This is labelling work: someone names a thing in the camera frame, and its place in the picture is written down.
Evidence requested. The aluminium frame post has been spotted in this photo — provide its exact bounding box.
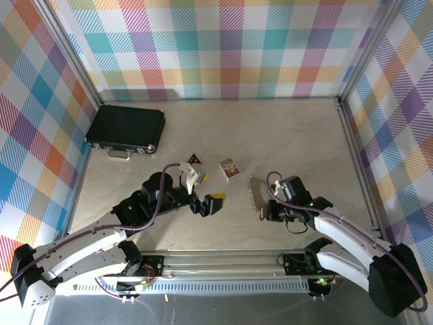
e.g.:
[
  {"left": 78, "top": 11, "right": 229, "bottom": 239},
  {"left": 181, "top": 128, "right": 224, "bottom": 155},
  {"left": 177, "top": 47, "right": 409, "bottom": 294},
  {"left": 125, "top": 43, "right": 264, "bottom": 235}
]
[
  {"left": 33, "top": 0, "right": 105, "bottom": 106},
  {"left": 337, "top": 0, "right": 409, "bottom": 104}
]

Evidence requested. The grey slotted cable duct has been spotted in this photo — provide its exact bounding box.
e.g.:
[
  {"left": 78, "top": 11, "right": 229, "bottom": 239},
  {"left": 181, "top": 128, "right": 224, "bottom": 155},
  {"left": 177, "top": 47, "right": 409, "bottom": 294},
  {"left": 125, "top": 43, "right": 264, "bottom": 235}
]
[{"left": 72, "top": 279, "right": 311, "bottom": 295}]

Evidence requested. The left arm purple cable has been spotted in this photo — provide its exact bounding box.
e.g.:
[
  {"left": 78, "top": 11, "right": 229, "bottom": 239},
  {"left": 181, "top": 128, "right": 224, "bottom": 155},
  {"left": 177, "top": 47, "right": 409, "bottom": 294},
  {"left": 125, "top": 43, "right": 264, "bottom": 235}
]
[{"left": 0, "top": 162, "right": 182, "bottom": 304}]

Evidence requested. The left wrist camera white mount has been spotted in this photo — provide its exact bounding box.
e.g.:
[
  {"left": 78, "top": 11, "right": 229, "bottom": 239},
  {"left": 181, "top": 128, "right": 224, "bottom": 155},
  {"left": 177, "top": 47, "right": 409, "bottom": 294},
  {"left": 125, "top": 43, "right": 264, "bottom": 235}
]
[{"left": 178, "top": 161, "right": 210, "bottom": 196}]

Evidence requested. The black controller box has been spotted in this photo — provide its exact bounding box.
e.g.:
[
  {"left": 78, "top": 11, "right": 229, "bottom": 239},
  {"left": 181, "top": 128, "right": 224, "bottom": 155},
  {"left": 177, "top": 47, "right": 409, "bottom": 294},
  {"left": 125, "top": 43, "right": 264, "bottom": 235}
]
[
  {"left": 309, "top": 277, "right": 336, "bottom": 296},
  {"left": 116, "top": 279, "right": 152, "bottom": 294}
]

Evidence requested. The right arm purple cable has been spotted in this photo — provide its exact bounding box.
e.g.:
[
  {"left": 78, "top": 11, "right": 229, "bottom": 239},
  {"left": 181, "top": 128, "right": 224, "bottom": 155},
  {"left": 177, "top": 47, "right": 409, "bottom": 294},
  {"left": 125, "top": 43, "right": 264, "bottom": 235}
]
[{"left": 266, "top": 171, "right": 428, "bottom": 311}]

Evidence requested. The silver keyring with keys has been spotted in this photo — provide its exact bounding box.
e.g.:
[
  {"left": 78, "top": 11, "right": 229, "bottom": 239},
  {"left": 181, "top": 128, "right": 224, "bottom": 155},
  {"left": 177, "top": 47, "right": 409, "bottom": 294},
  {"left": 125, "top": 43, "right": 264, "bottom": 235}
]
[{"left": 246, "top": 173, "right": 271, "bottom": 214}]

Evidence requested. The purple white card box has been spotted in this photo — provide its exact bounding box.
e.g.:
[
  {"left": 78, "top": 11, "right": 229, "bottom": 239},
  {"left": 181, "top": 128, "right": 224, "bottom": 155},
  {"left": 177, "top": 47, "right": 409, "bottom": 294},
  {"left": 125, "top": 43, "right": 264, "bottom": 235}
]
[{"left": 218, "top": 156, "right": 242, "bottom": 181}]

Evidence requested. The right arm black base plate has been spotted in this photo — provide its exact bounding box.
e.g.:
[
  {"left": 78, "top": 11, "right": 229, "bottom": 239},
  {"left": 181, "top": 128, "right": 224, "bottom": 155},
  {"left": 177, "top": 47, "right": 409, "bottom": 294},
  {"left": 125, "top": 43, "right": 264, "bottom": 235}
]
[{"left": 282, "top": 252, "right": 346, "bottom": 277}]

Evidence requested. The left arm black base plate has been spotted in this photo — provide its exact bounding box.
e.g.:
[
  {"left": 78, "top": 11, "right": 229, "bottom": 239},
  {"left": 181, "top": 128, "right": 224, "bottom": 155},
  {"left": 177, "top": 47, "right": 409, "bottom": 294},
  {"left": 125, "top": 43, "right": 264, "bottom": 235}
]
[{"left": 135, "top": 253, "right": 166, "bottom": 277}]

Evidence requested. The black briefcase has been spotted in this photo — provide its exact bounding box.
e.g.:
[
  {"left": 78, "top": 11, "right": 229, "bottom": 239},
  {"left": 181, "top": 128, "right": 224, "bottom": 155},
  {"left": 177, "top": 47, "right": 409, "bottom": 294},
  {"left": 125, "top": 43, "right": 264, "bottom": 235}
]
[{"left": 85, "top": 104, "right": 166, "bottom": 162}]

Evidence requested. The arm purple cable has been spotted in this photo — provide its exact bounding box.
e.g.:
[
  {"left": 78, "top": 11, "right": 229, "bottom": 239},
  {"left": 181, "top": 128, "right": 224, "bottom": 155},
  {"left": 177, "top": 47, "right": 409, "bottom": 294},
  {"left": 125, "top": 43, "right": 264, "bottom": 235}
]
[
  {"left": 266, "top": 171, "right": 428, "bottom": 311},
  {"left": 0, "top": 162, "right": 182, "bottom": 304}
]

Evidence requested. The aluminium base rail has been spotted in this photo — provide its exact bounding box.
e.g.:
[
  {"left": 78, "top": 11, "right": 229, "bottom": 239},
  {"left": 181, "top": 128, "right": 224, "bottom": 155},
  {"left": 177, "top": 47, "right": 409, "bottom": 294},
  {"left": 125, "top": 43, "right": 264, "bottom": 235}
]
[{"left": 101, "top": 249, "right": 412, "bottom": 280}]

